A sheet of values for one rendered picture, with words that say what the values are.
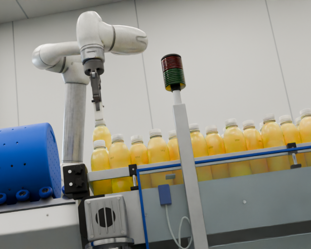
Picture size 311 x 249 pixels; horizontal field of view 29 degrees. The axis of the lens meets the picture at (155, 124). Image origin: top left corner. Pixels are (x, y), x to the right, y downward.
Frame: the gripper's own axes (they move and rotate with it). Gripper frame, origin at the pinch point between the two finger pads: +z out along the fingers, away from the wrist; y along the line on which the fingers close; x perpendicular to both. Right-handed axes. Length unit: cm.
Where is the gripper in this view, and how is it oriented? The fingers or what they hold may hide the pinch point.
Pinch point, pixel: (98, 113)
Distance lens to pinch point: 218.3
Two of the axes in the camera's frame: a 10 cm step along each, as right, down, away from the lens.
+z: 1.3, 9.3, -3.4
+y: -0.2, -3.4, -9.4
